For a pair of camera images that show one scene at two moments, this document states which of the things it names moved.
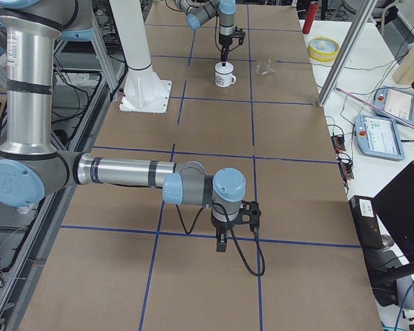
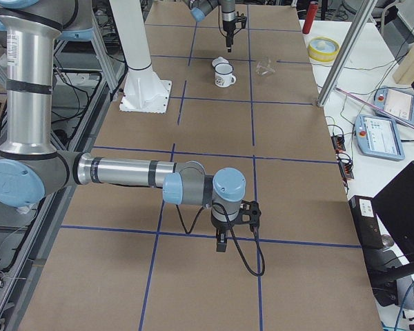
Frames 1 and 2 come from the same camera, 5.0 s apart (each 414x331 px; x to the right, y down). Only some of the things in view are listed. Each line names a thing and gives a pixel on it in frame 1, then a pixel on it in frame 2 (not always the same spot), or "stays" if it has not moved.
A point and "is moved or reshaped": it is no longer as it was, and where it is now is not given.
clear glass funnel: (264, 67) stays
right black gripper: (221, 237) stays
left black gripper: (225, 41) -> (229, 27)
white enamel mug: (224, 76) stays
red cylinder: (310, 16) stays
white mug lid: (224, 69) is moved or reshaped
